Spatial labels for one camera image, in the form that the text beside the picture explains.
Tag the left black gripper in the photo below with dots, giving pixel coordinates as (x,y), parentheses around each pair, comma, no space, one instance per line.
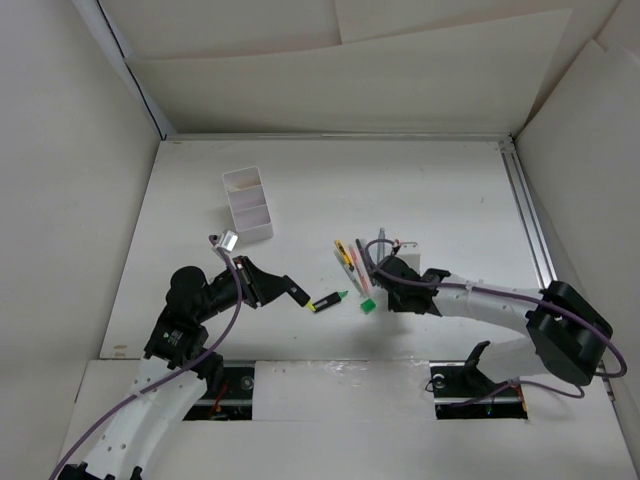
(259,287)

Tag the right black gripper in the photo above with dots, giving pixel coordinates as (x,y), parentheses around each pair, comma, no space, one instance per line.
(394,304)

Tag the black yellow highlighter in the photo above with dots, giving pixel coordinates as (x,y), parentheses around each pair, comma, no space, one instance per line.
(301,297)

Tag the black green highlighter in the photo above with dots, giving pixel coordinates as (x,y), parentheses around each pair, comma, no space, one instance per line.
(329,301)

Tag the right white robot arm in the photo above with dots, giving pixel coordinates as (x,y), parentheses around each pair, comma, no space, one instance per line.
(559,332)

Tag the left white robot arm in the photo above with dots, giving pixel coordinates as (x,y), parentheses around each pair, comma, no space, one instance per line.
(176,369)

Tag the green highlighter cap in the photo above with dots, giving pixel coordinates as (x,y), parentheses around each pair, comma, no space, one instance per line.
(368,306)

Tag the clear pink pen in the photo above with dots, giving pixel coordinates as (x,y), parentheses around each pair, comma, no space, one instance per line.
(359,269)

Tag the clear green pen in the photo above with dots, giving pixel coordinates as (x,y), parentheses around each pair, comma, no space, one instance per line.
(350,274)

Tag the yellow utility knife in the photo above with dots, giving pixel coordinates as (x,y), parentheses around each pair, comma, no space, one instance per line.
(344,256)

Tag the light blue mechanical pencil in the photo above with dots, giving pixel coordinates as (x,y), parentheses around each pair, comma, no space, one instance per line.
(381,245)

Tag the black blue pen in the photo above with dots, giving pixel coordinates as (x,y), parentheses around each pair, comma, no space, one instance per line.
(365,258)

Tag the white three-compartment organizer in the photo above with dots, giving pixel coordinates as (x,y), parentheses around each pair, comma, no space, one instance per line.
(249,208)

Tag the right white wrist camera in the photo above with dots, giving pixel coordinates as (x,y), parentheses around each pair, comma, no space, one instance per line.
(409,253)

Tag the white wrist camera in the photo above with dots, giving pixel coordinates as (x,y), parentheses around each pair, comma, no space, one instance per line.
(409,253)
(226,240)

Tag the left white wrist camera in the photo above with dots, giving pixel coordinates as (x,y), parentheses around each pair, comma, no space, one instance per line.
(226,240)

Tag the aluminium rail right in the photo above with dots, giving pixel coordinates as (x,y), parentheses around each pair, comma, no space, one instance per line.
(541,257)

